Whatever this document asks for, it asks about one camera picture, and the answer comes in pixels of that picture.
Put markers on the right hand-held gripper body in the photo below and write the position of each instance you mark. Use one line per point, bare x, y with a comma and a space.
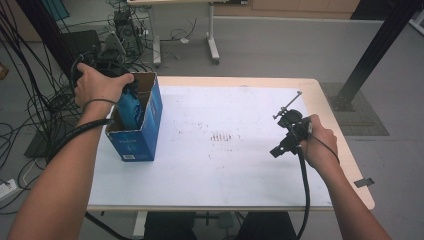
293, 125

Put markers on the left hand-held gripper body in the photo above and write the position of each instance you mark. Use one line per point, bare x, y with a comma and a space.
111, 72

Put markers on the blue bottle with white cap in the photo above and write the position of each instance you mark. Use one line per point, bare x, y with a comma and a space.
130, 111

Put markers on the blue cardboard box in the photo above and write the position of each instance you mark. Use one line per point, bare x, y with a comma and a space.
143, 143

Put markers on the person's left hand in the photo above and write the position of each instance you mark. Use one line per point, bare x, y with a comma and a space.
96, 86

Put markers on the person's right hand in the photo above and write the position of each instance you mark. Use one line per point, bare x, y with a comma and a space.
318, 146

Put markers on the black wrist band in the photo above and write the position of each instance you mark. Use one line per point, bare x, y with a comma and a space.
100, 100

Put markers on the black case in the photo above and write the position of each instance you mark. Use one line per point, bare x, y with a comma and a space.
83, 43

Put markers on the grey electronic device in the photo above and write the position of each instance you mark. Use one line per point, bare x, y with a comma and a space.
128, 31

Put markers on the white table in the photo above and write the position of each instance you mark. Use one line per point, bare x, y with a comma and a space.
216, 176

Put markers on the dark floor mat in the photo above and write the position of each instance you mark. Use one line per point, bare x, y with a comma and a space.
363, 123

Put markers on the black metal stand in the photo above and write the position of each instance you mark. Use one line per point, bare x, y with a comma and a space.
50, 36

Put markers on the person's right leg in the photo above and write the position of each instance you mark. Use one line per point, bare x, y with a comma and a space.
266, 226

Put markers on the person's leg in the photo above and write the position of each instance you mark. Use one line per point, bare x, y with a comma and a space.
266, 226
170, 226

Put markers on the teal panel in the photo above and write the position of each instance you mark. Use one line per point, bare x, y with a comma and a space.
55, 8

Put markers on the grey tape strip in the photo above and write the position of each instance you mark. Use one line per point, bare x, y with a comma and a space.
364, 182

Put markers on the black metal pillar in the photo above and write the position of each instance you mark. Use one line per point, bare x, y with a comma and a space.
376, 46

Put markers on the person's left leg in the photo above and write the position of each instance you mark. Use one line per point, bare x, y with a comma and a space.
170, 226

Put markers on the white table leg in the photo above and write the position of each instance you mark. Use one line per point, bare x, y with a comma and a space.
140, 221

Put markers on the white power strip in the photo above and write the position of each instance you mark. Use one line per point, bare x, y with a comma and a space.
7, 189

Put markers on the black floor base plate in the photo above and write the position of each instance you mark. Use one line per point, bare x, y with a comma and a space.
38, 146

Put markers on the white desk frame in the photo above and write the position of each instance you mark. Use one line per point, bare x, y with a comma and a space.
212, 36

